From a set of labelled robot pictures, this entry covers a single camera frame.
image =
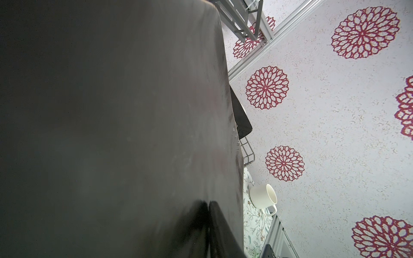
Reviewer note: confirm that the white ceramic mug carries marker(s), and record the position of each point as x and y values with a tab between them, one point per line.
264	198

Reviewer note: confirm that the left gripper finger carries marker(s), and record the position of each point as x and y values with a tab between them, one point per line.
221	239

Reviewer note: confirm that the grey wire dish rack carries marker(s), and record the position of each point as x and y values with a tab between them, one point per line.
247	151

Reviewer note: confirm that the grey wall shelf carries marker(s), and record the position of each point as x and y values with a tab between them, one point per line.
245	19

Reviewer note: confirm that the black square plate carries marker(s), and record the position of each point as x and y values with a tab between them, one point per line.
242	121
117	130

